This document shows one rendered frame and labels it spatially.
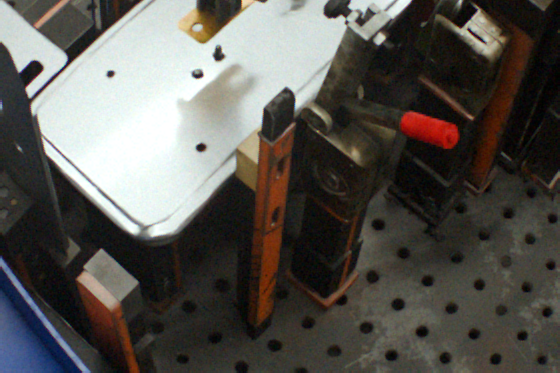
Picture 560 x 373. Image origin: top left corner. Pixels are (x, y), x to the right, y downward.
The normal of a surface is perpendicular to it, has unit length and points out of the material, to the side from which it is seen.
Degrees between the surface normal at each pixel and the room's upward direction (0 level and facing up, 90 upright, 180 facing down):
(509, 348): 0
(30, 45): 0
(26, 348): 0
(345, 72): 90
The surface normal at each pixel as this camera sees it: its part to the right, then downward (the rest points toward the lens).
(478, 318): 0.05, -0.49
